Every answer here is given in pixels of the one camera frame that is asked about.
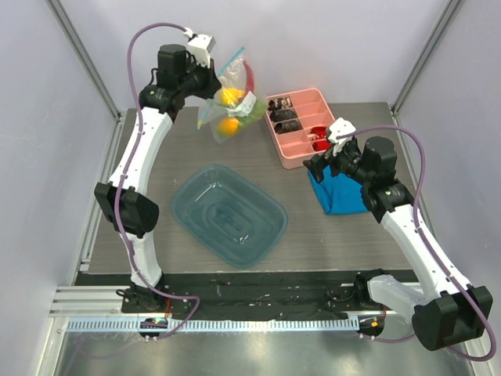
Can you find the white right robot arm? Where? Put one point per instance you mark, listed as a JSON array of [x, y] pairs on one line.
[[448, 309]]

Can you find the black white patterned sock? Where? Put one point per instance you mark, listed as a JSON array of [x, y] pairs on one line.
[[279, 103]]

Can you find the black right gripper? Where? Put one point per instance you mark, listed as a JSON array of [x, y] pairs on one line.
[[333, 161]]

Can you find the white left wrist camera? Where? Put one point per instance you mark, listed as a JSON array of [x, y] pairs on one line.
[[200, 46]]

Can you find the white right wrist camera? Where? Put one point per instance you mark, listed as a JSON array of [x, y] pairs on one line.
[[338, 134]]

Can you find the dark patterned rolled sock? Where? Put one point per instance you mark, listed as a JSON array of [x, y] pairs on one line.
[[282, 115]]

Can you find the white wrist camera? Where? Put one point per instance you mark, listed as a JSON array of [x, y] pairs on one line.
[[338, 134], [200, 46]]

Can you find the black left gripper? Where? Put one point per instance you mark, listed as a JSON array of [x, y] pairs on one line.
[[214, 84]]

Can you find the yellow pear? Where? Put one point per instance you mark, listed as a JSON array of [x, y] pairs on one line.
[[231, 97]]

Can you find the red chili pepper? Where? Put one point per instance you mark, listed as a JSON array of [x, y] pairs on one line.
[[250, 81]]

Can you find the clear zip top bag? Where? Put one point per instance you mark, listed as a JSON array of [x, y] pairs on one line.
[[232, 75]]

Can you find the green grape bunch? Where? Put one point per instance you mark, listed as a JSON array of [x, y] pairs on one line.
[[257, 113]]

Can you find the red item in organizer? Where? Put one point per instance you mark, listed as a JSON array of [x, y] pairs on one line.
[[317, 132]]

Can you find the clear blue plastic tray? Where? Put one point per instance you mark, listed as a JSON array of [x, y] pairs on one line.
[[230, 216]]

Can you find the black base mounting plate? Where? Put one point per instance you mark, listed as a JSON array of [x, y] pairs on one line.
[[319, 295]]

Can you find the aluminium front rail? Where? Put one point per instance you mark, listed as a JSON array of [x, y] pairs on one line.
[[99, 308]]

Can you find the orange tangerine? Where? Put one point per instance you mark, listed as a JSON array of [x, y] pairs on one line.
[[228, 126]]

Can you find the pink divided organizer box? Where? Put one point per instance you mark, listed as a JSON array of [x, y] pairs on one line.
[[312, 110]]

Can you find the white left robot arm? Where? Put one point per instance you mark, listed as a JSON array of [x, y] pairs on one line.
[[181, 72]]

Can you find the blue folded cloth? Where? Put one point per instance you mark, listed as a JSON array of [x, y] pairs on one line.
[[338, 195]]

